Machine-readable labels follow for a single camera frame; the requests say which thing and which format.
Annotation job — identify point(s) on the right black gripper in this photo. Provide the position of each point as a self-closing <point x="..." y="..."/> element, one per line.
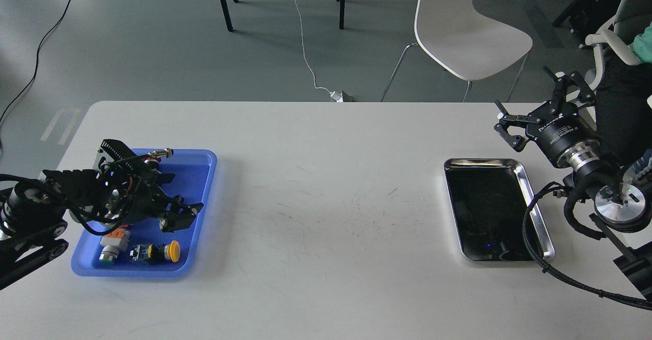
<point x="560" y="128"/>

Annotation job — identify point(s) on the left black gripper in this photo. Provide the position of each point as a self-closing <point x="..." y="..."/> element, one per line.
<point x="134" y="184"/>

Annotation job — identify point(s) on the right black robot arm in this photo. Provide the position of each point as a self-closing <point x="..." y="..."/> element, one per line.
<point x="597" y="202"/>

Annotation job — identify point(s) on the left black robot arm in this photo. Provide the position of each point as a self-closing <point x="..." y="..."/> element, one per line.
<point x="33" y="217"/>

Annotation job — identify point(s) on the blue plastic tray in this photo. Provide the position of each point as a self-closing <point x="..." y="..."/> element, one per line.
<point x="194" y="171"/>

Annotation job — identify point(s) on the yellow mushroom push button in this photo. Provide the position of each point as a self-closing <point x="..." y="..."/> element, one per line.
<point x="155" y="254"/>

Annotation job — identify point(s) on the seated person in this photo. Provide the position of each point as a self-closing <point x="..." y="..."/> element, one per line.
<point x="622" y="113"/>

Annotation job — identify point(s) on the shiny metal tray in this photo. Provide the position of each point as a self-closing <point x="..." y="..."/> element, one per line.
<point x="489" y="198"/>

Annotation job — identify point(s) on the white plastic chair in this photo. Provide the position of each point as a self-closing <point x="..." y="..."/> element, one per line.
<point x="466" y="43"/>

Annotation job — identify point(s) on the grey office chair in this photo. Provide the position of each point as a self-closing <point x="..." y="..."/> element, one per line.
<point x="631" y="18"/>

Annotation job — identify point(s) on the orange white green switch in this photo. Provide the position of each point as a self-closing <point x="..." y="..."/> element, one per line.
<point x="113" y="244"/>

